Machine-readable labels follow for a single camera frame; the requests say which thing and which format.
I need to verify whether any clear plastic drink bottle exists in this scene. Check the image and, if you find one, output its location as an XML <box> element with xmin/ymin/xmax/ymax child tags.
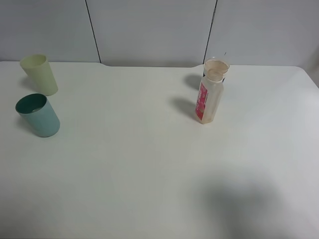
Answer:
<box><xmin>195</xmin><ymin>69</ymin><xmax>224</xmax><ymax>124</ymax></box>

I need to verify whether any pale green plastic cup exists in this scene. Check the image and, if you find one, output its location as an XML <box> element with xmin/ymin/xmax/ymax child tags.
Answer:
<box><xmin>20</xmin><ymin>54</ymin><xmax>58</xmax><ymax>96</ymax></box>

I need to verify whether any blue white paper cup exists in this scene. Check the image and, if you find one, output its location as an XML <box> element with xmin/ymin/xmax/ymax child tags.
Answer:
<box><xmin>203</xmin><ymin>57</ymin><xmax>230</xmax><ymax>82</ymax></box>

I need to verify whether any teal plastic cup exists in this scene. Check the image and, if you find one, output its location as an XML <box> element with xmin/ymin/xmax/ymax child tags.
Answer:
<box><xmin>15</xmin><ymin>93</ymin><xmax>60</xmax><ymax>137</ymax></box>

